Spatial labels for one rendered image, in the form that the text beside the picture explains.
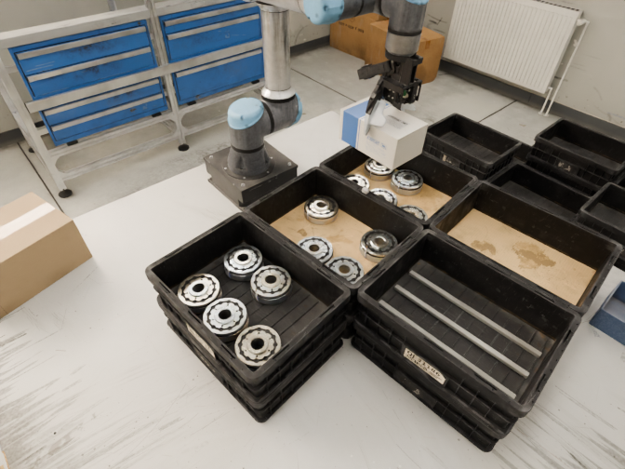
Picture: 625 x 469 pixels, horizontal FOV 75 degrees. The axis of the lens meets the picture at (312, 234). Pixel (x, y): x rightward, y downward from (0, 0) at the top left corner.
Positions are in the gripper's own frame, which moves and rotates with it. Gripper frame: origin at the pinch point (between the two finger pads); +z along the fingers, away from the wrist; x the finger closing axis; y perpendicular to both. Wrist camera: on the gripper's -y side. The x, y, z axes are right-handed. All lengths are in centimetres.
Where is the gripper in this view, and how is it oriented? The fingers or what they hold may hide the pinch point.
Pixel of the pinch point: (381, 125)
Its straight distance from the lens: 114.4
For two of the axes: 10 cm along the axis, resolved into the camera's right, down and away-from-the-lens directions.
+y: 6.6, 5.4, -5.2
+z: -0.2, 7.1, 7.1
